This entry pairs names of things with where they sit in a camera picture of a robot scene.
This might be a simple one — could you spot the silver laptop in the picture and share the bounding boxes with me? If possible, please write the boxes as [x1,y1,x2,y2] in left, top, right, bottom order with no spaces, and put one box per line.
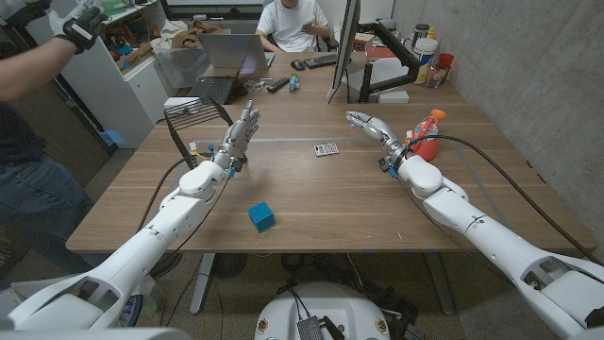
[196,32,277,71]

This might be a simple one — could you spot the slim black keyboard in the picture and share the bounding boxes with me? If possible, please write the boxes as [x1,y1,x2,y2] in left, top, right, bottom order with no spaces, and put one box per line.
[302,53,339,71]

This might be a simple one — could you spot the clear plastic cup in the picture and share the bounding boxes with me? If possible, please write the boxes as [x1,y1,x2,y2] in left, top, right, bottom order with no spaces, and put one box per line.
[427,63,449,90]

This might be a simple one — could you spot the dark jar black lid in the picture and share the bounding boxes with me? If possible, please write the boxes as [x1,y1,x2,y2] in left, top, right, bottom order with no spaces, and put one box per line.
[411,23,430,48]

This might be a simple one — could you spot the seated person white t-shirt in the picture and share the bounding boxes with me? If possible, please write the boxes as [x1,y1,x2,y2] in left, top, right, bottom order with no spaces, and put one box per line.
[255,0,332,54]

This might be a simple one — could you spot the flat white box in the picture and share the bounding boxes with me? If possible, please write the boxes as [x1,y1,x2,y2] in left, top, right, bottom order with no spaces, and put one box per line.
[377,90,411,105]

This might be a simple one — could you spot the thin white box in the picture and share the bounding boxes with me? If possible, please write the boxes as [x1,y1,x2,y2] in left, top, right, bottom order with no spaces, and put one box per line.
[163,96,200,109]

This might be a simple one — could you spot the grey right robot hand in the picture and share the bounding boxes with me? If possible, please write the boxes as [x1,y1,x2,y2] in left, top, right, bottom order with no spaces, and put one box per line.
[344,110,412,172]

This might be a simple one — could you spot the white plastic tub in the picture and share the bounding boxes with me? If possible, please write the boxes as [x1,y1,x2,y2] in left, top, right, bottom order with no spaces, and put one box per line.
[412,37,439,66]

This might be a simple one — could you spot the white robot torso base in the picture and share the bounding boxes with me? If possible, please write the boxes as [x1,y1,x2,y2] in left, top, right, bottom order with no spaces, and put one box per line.
[253,281,392,340]

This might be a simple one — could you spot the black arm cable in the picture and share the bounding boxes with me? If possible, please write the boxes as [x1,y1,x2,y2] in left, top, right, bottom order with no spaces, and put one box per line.
[136,155,213,235]
[410,134,604,268]

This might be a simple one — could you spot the blue cube block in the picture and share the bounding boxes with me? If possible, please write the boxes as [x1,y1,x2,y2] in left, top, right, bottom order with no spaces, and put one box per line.
[247,200,277,234]

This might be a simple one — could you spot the red book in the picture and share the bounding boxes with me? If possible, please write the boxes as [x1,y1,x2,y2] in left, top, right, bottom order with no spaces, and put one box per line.
[365,45,397,61]

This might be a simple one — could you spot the computer monitor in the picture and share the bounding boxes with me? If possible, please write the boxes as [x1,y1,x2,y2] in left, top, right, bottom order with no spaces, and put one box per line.
[328,0,362,91]

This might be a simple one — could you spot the brown cloth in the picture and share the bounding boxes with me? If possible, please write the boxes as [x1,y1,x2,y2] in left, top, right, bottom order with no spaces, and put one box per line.
[170,19,227,50]

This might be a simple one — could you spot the grey table leg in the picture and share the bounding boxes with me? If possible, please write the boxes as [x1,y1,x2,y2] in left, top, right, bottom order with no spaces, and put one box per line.
[189,253,216,316]
[424,249,455,316]

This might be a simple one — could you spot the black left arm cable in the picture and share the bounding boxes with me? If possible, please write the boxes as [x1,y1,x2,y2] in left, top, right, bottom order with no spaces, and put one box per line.
[136,155,213,235]

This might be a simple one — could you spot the white cabinet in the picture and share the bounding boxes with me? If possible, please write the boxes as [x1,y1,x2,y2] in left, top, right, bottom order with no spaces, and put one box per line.
[25,0,169,150]

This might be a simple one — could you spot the black tracking glove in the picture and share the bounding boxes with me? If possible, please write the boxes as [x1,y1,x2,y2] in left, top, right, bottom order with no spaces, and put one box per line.
[0,0,52,27]
[48,5,110,54]

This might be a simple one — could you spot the round black fan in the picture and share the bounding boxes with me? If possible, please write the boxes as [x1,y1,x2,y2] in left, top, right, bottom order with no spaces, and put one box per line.
[211,253,249,280]

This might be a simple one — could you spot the black wire file holder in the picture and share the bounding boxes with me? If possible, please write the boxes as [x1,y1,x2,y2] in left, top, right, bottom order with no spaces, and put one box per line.
[163,96,236,171]

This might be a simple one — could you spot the black remote control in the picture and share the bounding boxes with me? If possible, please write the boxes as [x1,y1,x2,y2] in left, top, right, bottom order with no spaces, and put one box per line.
[266,76,292,94]

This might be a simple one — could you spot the standing person dark shirt jeans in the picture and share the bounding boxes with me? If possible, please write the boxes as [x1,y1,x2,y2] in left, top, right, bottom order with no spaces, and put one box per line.
[0,0,112,284]

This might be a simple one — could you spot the large black keyboard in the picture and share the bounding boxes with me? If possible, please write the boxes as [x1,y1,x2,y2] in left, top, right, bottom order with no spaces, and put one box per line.
[187,75,236,105]

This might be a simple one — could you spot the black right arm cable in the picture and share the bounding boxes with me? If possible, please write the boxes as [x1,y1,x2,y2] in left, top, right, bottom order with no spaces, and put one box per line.
[410,134,604,268]

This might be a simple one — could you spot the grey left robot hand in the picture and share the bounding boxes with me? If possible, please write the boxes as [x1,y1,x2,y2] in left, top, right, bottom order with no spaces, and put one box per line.
[212,99,261,172]

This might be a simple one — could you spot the clear plastic bin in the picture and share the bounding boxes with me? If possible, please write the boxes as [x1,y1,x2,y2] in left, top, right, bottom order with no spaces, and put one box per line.
[154,46,211,90]

